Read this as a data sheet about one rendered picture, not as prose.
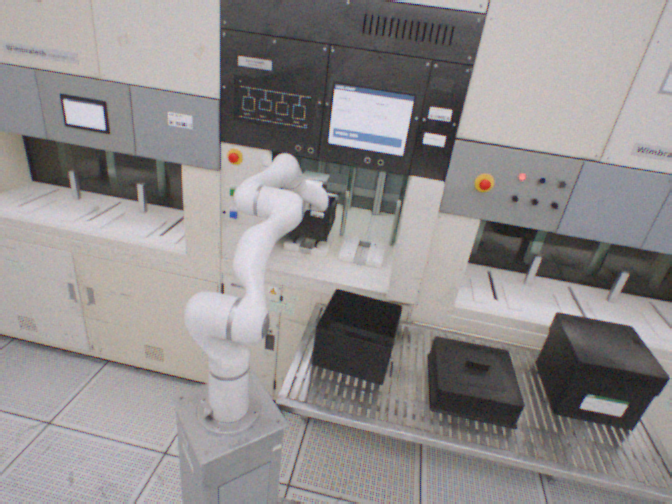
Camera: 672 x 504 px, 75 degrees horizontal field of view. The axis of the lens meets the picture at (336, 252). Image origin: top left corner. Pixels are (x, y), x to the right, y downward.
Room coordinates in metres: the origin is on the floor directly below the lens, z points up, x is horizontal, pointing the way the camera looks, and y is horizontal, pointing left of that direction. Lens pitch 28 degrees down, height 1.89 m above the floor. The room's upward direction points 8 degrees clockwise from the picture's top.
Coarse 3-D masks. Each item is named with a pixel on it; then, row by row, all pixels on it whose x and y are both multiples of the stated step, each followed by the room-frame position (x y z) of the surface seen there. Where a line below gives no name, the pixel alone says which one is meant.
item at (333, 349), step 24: (336, 312) 1.47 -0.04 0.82; (360, 312) 1.45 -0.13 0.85; (384, 312) 1.43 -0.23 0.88; (336, 336) 1.19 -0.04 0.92; (360, 336) 1.37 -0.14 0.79; (384, 336) 1.42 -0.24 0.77; (312, 360) 1.21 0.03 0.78; (336, 360) 1.19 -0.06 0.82; (360, 360) 1.17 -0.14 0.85; (384, 360) 1.16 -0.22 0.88
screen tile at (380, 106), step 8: (376, 104) 1.61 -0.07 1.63; (384, 104) 1.61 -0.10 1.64; (392, 104) 1.61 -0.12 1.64; (400, 104) 1.60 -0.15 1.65; (408, 104) 1.60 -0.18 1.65; (376, 112) 1.61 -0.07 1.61; (384, 112) 1.61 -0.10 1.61; (392, 112) 1.61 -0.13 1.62; (400, 112) 1.60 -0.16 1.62; (376, 120) 1.61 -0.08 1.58; (384, 120) 1.61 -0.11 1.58; (400, 120) 1.60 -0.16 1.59; (376, 128) 1.61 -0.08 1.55; (384, 128) 1.61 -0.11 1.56; (392, 128) 1.61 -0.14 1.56; (400, 128) 1.60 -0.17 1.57
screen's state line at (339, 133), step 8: (336, 128) 1.63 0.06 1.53; (336, 136) 1.63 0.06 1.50; (344, 136) 1.63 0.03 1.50; (352, 136) 1.62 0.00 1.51; (360, 136) 1.62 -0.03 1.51; (368, 136) 1.62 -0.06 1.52; (376, 136) 1.61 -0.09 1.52; (384, 136) 1.61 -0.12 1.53; (384, 144) 1.61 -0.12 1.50; (392, 144) 1.60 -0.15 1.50; (400, 144) 1.60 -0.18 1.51
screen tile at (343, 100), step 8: (344, 96) 1.63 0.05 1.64; (352, 96) 1.62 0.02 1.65; (336, 104) 1.63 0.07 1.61; (344, 104) 1.63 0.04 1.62; (352, 104) 1.62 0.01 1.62; (360, 104) 1.62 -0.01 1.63; (368, 104) 1.62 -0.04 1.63; (336, 112) 1.63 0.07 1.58; (360, 112) 1.62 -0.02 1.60; (368, 112) 1.62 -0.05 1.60; (336, 120) 1.63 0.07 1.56; (344, 120) 1.63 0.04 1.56; (352, 120) 1.62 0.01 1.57; (360, 120) 1.62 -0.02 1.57; (360, 128) 1.62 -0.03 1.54
